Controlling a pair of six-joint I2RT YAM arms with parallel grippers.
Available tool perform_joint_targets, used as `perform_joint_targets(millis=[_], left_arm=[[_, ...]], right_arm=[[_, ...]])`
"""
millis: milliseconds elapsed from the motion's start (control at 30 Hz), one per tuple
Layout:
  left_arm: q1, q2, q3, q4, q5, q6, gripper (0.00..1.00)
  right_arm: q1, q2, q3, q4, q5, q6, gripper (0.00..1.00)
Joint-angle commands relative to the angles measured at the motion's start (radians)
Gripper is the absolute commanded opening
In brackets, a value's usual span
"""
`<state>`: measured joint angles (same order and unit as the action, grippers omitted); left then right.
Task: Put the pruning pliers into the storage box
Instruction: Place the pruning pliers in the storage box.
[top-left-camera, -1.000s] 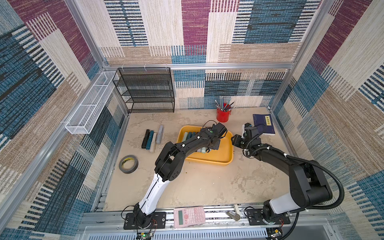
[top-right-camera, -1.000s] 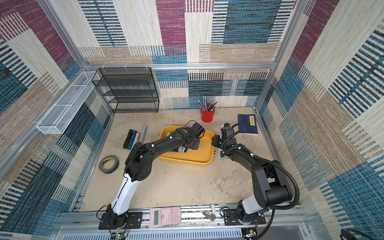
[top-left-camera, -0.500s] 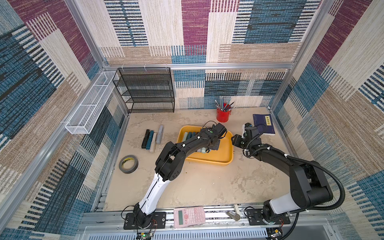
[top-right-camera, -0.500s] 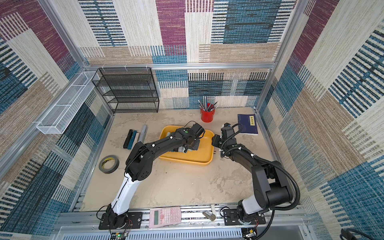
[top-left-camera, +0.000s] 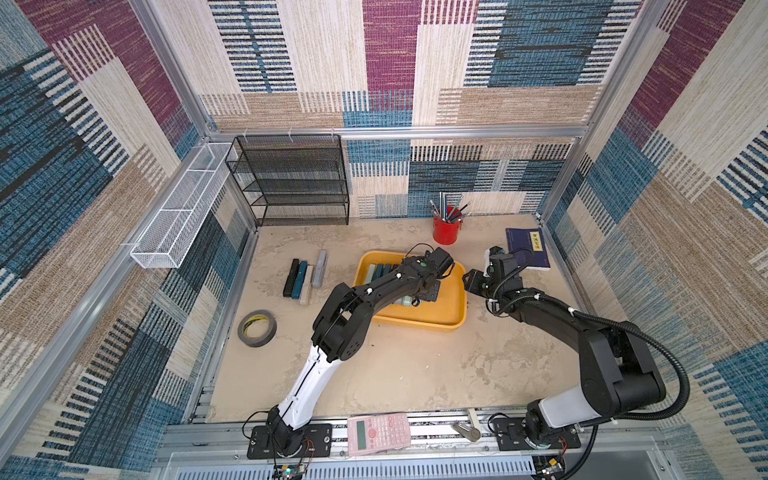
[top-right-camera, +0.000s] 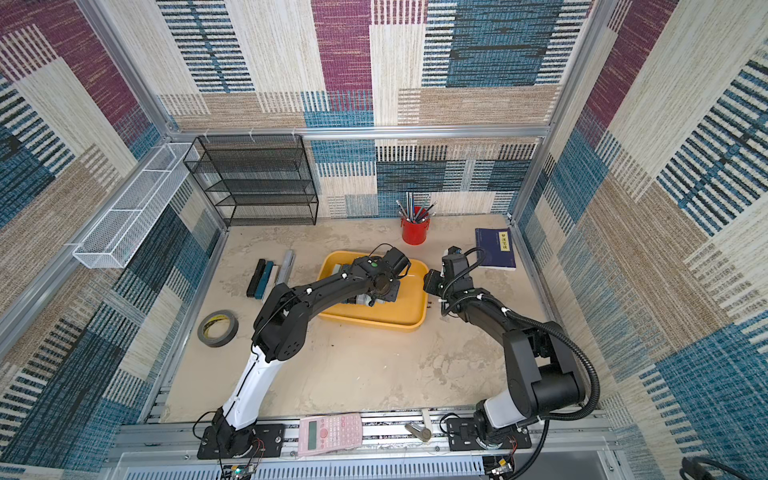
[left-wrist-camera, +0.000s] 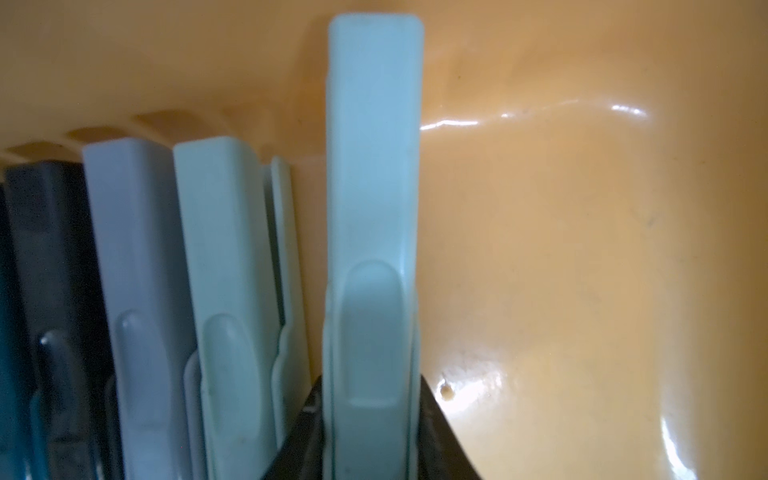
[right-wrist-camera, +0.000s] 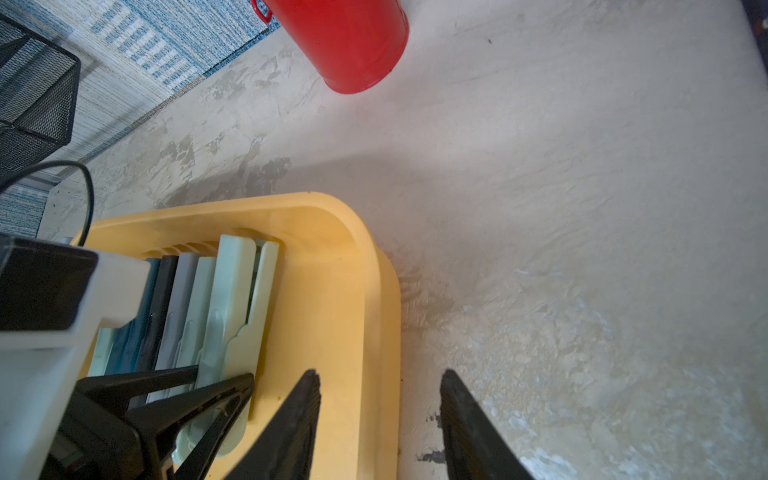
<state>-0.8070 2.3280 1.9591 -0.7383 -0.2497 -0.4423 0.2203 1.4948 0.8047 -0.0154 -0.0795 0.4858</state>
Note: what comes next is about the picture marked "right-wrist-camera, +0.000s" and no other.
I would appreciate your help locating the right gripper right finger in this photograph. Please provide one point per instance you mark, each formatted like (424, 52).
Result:
(474, 449)

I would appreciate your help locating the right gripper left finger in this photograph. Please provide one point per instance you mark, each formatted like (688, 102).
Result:
(285, 448)

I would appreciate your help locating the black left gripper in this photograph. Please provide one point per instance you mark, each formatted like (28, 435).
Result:
(99, 438)

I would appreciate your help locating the black pruning pliers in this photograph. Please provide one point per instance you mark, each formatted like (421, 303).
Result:
(148, 352)

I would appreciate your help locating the yellow plastic storage tray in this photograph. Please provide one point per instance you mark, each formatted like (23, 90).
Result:
(335, 309)

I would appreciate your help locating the grey pruning pliers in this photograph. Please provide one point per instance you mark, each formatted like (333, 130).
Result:
(177, 309)

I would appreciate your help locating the red pen cup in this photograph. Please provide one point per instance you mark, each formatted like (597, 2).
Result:
(353, 44)

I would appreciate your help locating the black wire mesh shelf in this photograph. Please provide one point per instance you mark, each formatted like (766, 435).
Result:
(39, 90)

